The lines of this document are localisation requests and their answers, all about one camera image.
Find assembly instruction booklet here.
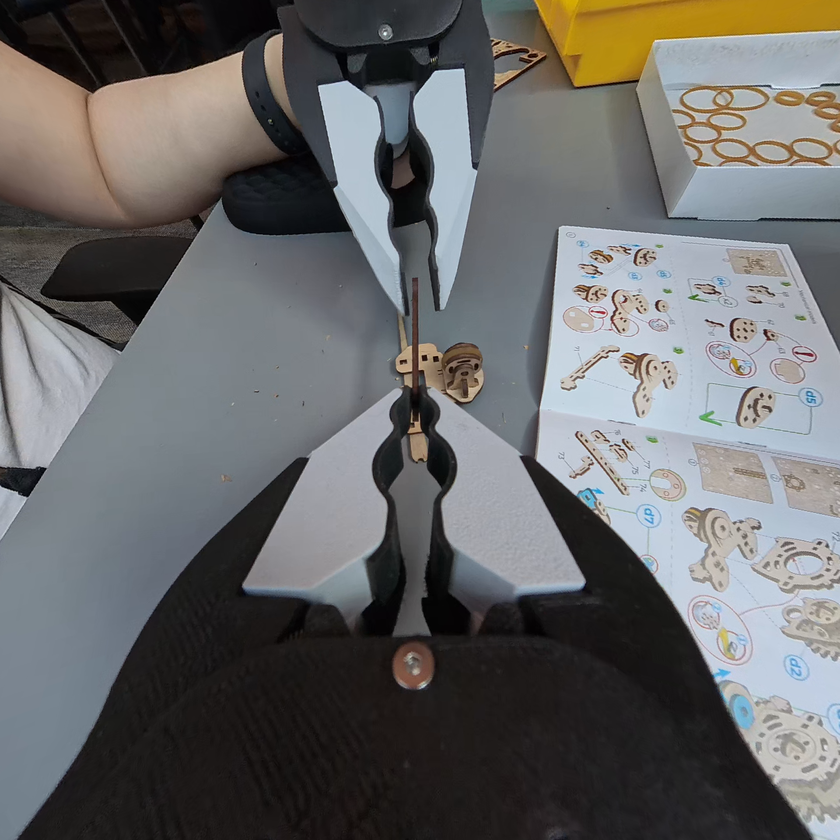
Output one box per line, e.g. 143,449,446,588
535,225,840,840

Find black padded wrist rest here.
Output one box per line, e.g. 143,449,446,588
221,155,434,236

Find black chair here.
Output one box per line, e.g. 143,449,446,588
41,235,198,326

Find white cardboard box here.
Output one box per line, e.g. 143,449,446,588
635,31,840,221

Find black wristband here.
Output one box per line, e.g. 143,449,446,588
241,29,311,157

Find person's white shirt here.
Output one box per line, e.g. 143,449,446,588
0,276,122,539

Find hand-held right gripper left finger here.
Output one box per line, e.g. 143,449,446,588
243,387,411,636

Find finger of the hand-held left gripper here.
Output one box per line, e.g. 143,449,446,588
410,67,479,312
317,82,404,315

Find pile of brown rubber bands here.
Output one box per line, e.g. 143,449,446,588
672,82,840,168

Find yellow plastic bin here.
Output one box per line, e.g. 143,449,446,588
533,0,840,88

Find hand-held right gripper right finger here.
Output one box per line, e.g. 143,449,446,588
420,387,586,636

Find wooden model assembly with knob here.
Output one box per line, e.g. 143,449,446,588
395,315,487,462

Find person's left forearm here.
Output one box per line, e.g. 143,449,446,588
0,29,309,229

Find laser-cut wooden sheet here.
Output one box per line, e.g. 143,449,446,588
489,36,547,93

